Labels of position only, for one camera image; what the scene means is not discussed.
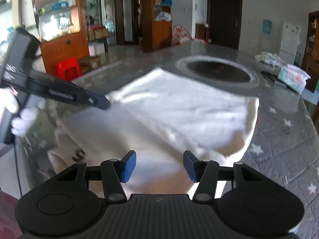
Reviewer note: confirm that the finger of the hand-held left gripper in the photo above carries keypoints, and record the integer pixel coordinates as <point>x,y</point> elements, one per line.
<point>99,102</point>

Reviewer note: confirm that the colourful play tent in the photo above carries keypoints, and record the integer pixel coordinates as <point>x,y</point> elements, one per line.
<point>180,35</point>

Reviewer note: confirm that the water dispenser with blue bottle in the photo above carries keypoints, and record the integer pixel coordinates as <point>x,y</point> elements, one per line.
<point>267,27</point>

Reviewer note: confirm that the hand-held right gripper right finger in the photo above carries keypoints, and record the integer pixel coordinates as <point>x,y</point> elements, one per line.
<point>190,167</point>

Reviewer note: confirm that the red plastic stool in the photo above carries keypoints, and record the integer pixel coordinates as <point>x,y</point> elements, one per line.
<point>67,67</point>

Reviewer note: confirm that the tall wooden shelf unit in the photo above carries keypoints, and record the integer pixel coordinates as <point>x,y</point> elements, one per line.
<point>159,34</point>

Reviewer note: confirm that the person's left hand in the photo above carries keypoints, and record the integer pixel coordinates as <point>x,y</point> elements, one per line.
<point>27,115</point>

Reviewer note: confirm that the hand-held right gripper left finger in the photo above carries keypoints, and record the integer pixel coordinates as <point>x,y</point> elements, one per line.
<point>128,167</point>

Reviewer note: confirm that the round metal table inset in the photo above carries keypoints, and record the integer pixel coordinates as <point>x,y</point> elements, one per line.
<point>216,71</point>

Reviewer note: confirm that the orange wooden glass cabinet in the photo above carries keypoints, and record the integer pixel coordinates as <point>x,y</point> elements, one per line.
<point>64,47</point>

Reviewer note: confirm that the dark wooden door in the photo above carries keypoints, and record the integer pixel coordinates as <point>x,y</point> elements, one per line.
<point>224,20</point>

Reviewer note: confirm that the wooden display cabinet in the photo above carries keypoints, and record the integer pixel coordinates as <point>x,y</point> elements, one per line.
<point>311,62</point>

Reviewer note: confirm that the small dark wooden cabinet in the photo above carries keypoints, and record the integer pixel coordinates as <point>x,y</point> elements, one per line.
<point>201,32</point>

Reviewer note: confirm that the cardboard box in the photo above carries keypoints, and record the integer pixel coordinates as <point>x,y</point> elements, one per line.
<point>101,32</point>

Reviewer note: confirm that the pastel plastic-wrapped pack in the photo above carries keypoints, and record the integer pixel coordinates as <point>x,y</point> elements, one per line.
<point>294,77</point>

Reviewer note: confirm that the floral cloth pile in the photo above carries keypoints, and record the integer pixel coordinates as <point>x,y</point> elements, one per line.
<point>270,59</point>

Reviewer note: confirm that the white refrigerator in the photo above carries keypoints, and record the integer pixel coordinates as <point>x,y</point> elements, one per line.
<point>290,42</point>

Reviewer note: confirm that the person's maroon clothing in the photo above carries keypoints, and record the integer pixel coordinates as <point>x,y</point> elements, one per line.
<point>8,216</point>

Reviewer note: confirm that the cream garment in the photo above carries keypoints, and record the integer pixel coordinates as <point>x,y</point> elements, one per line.
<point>174,104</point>

